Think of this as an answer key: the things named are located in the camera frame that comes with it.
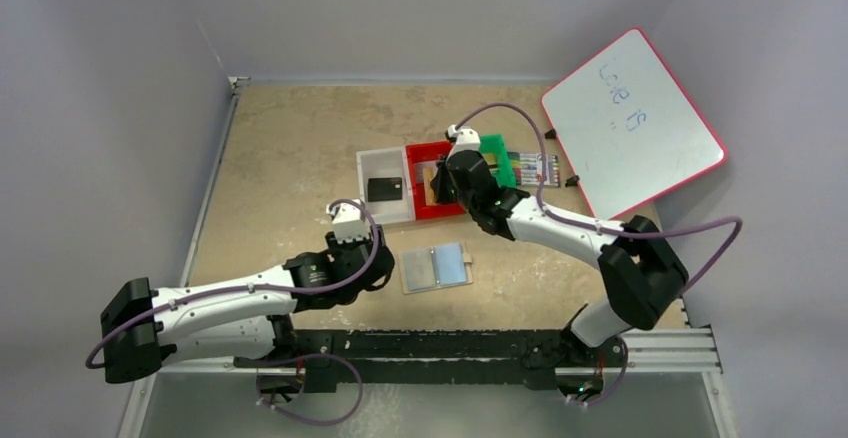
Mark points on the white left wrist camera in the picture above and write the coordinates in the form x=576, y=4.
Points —
x=349, y=225

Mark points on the gold card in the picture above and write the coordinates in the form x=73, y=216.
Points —
x=430, y=181

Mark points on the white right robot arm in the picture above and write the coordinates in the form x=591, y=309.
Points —
x=641, y=273

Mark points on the green plastic bin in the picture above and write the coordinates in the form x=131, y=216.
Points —
x=495, y=153

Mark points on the white plastic bin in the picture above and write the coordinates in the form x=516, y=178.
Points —
x=386, y=162

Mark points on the aluminium frame rail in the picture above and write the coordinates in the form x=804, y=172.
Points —
x=688, y=351

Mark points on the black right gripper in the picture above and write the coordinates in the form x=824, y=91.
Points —
x=444, y=179

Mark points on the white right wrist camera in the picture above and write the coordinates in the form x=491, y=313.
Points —
x=462, y=139

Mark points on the pink framed whiteboard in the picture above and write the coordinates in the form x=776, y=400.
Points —
x=628, y=128

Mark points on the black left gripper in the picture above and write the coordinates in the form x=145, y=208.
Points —
x=338, y=248

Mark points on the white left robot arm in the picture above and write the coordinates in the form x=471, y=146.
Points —
x=145, y=329

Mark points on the marker pen pack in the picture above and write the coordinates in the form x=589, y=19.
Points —
x=527, y=169

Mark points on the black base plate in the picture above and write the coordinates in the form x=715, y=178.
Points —
x=536, y=359

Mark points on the black credit card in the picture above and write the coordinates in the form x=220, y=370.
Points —
x=384, y=189

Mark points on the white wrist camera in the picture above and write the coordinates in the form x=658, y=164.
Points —
x=462, y=139
x=349, y=225

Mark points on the red plastic bin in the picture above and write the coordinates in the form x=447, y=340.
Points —
x=421, y=154

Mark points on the beige card holder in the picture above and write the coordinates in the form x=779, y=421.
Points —
x=437, y=267

